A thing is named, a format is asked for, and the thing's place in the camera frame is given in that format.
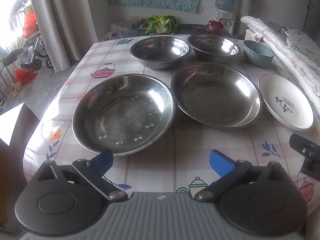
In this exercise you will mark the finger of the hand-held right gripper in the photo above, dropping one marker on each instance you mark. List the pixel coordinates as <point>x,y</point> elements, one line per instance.
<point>312,167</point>
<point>307,146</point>

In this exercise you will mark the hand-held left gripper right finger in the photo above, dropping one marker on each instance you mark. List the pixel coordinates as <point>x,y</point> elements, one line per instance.
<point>220,162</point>

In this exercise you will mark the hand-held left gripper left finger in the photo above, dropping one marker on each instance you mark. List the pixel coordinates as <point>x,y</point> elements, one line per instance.
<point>102,161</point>

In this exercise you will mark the large scratched steel plate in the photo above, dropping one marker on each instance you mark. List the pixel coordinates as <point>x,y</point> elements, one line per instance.
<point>122,115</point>

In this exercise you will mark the white ceramic plate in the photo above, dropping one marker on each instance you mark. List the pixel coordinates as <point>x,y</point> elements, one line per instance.
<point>282,97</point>

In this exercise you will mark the large steel basin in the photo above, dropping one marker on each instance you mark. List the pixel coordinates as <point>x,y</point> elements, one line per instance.
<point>215,100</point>

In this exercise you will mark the teal ceramic bowl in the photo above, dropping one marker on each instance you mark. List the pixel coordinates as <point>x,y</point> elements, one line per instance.
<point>258,53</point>

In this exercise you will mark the steel bowl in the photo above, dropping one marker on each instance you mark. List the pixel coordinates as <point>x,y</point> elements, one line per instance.
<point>160,50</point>
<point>212,46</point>

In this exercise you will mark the plaid teapot print tablecloth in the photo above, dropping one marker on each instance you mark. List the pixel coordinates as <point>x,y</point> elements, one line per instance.
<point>160,165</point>

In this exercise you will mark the green leaf print pillow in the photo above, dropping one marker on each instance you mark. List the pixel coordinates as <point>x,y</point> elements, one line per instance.
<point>302,45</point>

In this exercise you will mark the white folded quilt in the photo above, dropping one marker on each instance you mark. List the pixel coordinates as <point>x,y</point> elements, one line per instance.
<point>280,45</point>

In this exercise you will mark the crumpled red bag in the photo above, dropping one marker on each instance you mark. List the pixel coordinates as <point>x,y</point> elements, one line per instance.
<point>25,76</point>

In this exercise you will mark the wheelchair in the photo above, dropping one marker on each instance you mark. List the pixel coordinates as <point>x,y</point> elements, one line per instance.
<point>35,52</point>

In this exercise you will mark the white plastic bag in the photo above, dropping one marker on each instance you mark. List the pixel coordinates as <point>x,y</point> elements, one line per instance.
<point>116,30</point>

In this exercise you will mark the dark side cabinet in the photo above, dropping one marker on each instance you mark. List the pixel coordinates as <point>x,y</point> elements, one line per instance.
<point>190,28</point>

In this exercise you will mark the black padded seat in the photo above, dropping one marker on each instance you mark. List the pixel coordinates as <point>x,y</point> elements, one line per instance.
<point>11,56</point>

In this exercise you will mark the white water dispenser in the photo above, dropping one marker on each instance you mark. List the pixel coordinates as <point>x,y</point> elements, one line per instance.
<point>225,20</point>

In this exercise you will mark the green leafy cabbage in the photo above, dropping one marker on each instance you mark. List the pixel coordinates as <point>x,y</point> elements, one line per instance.
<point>161,22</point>

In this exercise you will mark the grey curtain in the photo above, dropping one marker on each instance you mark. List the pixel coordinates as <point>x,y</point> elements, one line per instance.
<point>55,17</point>

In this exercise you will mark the hanging red bag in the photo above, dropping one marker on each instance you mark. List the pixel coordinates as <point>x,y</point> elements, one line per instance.
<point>29,25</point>

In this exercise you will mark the patterned paper roll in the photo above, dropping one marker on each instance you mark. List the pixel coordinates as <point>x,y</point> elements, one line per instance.
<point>248,2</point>

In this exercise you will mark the wall socket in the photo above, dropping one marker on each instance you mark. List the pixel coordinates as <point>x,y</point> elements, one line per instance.
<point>200,9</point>

